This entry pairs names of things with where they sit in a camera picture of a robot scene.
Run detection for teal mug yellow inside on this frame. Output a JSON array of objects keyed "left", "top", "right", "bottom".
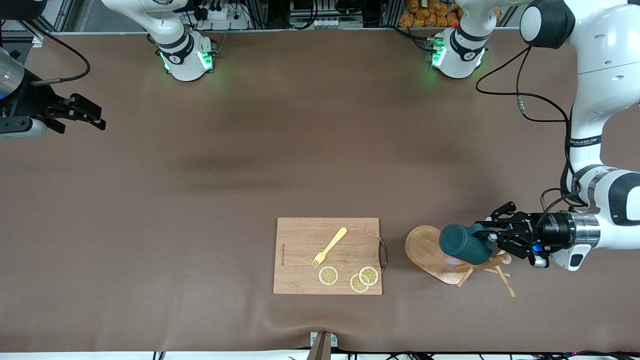
[{"left": 439, "top": 223, "right": 498, "bottom": 266}]

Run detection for wooden mug tree rack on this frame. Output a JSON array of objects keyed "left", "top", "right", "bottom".
[{"left": 405, "top": 225, "right": 517, "bottom": 298}]

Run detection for white power strip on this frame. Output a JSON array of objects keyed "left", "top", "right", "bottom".
[{"left": 192, "top": 4, "right": 251, "bottom": 31}]

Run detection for yellow plastic fork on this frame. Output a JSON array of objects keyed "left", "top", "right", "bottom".
[{"left": 311, "top": 227, "right": 348, "bottom": 269}]

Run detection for bamboo cutting board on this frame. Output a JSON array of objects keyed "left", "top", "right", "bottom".
[{"left": 273, "top": 217, "right": 383, "bottom": 296}]

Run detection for orange snack packs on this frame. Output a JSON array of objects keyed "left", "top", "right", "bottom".
[{"left": 399, "top": 0, "right": 463, "bottom": 28}]

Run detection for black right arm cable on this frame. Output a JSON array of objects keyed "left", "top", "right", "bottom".
[{"left": 31, "top": 27, "right": 92, "bottom": 87}]

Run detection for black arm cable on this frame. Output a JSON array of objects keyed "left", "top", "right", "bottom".
[
  {"left": 475, "top": 46, "right": 583, "bottom": 236},
  {"left": 31, "top": 27, "right": 92, "bottom": 87}
]

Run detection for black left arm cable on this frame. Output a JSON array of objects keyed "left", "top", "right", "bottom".
[{"left": 475, "top": 46, "right": 583, "bottom": 236}]

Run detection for metal table edge bracket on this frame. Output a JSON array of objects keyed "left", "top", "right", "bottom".
[{"left": 309, "top": 331, "right": 339, "bottom": 360}]

